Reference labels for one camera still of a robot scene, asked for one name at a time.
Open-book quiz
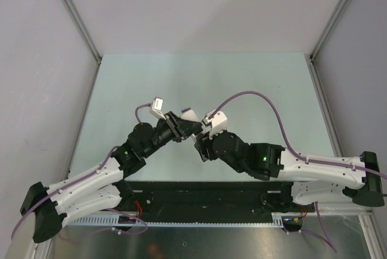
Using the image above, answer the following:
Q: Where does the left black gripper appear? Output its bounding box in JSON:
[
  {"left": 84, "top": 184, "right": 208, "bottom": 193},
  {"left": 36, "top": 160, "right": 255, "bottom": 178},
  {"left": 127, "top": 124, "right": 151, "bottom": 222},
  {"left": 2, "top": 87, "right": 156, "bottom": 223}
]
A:
[{"left": 143, "top": 111, "right": 202, "bottom": 157}]

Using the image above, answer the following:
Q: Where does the red white remote control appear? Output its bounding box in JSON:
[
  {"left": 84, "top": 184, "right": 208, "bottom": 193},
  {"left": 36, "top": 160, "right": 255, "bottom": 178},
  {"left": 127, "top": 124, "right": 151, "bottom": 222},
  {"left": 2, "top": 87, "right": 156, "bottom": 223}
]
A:
[{"left": 180, "top": 109, "right": 201, "bottom": 123}]

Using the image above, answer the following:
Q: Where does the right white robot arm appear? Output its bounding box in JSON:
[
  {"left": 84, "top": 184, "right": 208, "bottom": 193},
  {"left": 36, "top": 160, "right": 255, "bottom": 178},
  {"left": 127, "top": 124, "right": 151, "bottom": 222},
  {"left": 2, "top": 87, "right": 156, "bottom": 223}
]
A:
[{"left": 193, "top": 131, "right": 385, "bottom": 211}]

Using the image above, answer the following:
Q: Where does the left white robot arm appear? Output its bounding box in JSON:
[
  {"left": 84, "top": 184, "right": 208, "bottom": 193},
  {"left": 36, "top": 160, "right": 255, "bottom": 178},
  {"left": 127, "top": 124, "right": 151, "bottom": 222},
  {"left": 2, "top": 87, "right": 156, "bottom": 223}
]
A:
[{"left": 20, "top": 110, "right": 203, "bottom": 243}]

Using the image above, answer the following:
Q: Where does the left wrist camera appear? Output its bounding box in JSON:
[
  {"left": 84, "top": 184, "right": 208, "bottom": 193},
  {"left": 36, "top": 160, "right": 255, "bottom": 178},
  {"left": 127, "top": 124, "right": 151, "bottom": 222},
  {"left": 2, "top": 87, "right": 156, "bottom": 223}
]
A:
[{"left": 149, "top": 97, "right": 166, "bottom": 120}]

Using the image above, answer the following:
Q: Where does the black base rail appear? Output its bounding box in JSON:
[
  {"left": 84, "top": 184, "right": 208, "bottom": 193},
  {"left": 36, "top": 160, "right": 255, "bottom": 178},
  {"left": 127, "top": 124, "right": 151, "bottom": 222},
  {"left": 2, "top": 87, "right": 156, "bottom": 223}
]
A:
[{"left": 114, "top": 182, "right": 314, "bottom": 223}]

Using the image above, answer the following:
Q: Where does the slotted cable duct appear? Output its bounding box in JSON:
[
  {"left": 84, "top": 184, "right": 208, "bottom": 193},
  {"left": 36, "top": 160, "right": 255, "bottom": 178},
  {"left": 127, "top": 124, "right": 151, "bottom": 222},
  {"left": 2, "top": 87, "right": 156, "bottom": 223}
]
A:
[{"left": 68, "top": 213, "right": 301, "bottom": 228}]

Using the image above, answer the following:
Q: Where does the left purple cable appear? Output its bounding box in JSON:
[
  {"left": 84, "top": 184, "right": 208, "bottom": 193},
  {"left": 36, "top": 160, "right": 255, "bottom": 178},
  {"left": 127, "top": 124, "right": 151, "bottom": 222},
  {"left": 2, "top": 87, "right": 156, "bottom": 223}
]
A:
[{"left": 10, "top": 103, "right": 152, "bottom": 244}]

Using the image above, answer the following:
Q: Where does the purple cable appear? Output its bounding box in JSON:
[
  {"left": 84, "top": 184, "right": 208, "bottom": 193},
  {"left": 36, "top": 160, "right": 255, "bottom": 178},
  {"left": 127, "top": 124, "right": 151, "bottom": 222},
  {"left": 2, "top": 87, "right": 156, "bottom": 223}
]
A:
[
  {"left": 10, "top": 103, "right": 152, "bottom": 244},
  {"left": 207, "top": 90, "right": 387, "bottom": 254}
]

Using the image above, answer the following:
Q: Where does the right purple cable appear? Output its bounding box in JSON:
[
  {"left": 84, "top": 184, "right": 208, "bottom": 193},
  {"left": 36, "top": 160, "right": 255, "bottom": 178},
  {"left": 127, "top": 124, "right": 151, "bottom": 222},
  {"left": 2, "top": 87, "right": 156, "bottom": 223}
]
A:
[{"left": 207, "top": 90, "right": 387, "bottom": 254}]

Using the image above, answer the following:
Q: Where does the left aluminium frame post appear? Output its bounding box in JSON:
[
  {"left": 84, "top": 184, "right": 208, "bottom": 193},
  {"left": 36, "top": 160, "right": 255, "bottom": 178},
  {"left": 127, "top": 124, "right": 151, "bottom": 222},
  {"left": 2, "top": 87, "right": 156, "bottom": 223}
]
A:
[{"left": 61, "top": 0, "right": 102, "bottom": 65}]

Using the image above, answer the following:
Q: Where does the aluminium frame post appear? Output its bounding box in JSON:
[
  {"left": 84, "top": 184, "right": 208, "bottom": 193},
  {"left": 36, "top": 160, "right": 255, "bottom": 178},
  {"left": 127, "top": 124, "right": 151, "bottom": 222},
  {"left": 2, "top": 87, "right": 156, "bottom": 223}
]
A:
[
  {"left": 309, "top": 0, "right": 351, "bottom": 62},
  {"left": 61, "top": 0, "right": 102, "bottom": 65}
]

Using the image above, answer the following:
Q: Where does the right aluminium frame post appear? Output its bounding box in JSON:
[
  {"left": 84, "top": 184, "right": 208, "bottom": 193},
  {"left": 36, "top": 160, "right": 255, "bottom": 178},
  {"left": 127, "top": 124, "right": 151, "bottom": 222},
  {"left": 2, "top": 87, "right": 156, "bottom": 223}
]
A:
[{"left": 309, "top": 0, "right": 351, "bottom": 62}]

